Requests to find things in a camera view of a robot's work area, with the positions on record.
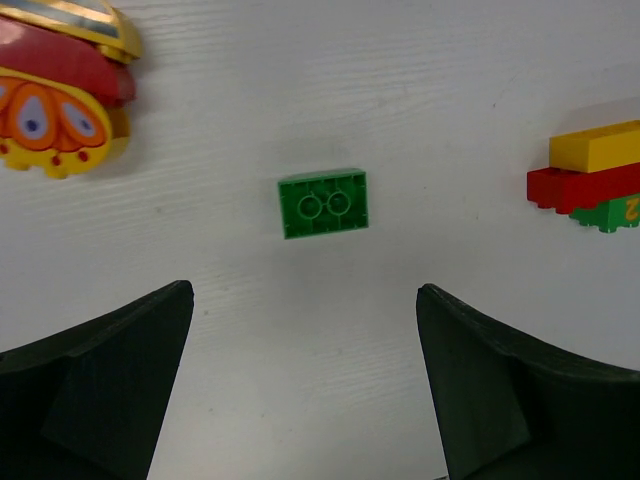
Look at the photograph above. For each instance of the green lego brick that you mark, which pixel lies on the green lego brick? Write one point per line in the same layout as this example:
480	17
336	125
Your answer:
324	202

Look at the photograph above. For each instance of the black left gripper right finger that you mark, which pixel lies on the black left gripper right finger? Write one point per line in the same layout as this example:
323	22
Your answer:
511	406

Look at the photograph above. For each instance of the yellow long lego brick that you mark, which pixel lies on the yellow long lego brick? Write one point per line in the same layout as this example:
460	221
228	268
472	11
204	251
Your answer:
596	149

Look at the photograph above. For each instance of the yellow striped curved lego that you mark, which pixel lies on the yellow striped curved lego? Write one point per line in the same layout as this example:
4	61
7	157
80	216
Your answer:
99	23

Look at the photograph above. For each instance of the red long lego brick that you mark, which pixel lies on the red long lego brick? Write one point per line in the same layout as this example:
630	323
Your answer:
565	191

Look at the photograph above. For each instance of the yellow butterfly print lego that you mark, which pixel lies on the yellow butterfly print lego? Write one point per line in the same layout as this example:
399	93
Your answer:
56	127

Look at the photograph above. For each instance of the green number two lego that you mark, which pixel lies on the green number two lego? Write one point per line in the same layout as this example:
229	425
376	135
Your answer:
609	216

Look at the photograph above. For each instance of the red curved lego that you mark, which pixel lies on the red curved lego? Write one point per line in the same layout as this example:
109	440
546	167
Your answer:
63	59

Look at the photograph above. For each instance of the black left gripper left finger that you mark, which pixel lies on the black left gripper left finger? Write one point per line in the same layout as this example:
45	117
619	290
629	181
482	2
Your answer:
89	402

